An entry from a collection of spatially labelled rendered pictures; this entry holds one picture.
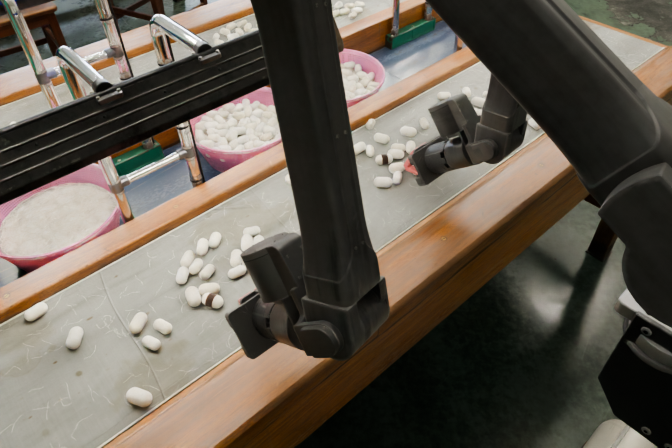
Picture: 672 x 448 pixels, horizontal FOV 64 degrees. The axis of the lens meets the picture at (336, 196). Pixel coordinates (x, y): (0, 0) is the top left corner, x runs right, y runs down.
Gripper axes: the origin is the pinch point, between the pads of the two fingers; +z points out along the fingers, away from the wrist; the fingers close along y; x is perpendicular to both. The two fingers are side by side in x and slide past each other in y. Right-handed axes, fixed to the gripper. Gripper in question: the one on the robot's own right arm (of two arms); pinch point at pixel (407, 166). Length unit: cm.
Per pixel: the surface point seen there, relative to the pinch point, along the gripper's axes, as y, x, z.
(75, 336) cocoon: 68, -5, 6
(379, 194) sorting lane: 8.8, 1.8, 0.9
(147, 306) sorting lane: 56, -3, 6
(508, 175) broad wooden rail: -12.0, 10.3, -12.4
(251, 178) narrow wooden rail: 25.9, -12.8, 14.2
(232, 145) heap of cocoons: 21.4, -20.8, 26.2
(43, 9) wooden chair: 10, -118, 179
